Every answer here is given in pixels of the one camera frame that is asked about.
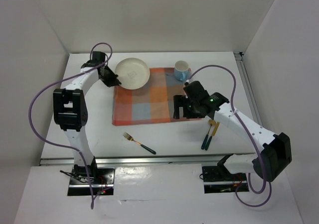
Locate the gold fork green handle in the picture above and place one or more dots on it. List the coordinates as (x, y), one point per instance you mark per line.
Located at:
(130, 138)

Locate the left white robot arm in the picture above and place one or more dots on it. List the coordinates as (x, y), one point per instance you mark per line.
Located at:
(71, 114)

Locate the aluminium right side rail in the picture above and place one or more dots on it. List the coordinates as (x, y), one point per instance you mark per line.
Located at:
(249, 84)

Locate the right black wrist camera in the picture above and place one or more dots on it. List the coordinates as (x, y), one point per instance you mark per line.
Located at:
(195, 91)

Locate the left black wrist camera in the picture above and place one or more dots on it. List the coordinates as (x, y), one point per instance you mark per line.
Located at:
(97, 57)

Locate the checkered orange blue cloth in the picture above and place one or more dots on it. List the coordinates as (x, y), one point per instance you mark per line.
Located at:
(151, 104)

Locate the aluminium rail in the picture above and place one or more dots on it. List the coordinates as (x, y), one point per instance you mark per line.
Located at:
(249, 84)
(160, 159)

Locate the gold knife green handle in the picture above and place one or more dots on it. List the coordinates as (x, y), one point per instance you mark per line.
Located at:
(213, 133)

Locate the cream round plate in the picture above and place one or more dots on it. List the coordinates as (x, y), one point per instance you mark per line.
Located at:
(133, 73)

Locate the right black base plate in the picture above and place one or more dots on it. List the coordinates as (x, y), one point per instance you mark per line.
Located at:
(216, 180)

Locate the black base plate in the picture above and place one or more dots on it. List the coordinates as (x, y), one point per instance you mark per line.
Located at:
(103, 184)
(216, 180)

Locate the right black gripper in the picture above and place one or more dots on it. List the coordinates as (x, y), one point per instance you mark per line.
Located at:
(179, 100)

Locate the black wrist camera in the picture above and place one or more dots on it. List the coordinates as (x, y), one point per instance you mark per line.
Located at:
(195, 91)
(97, 57)

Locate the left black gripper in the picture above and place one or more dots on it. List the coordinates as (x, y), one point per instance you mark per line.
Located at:
(113, 80)

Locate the aluminium front rail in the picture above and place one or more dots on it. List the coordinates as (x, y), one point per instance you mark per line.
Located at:
(160, 159)

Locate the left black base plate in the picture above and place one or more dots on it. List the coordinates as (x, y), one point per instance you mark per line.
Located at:
(103, 184)

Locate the light blue mug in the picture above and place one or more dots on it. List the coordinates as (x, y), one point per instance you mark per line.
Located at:
(181, 71)

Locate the gold spoon green handle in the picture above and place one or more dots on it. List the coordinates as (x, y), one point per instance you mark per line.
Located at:
(211, 124)

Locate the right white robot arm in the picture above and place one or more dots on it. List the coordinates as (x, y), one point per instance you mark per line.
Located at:
(272, 151)

